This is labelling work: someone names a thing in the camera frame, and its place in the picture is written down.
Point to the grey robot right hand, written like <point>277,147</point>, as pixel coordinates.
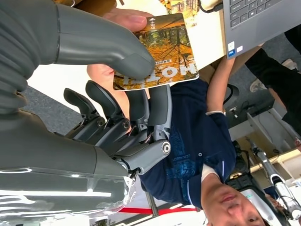
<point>59,156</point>

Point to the seated person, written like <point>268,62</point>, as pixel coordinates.
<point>197,137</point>

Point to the standing person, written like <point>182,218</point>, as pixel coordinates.
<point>270,68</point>

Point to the chrome stanchion with dark base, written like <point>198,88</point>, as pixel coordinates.
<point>152,202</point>

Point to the grey laptop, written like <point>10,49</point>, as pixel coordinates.
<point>259,25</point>

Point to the black equipment stand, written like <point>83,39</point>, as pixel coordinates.
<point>240,159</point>

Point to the white machine housing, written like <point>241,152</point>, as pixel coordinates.
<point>259,206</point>

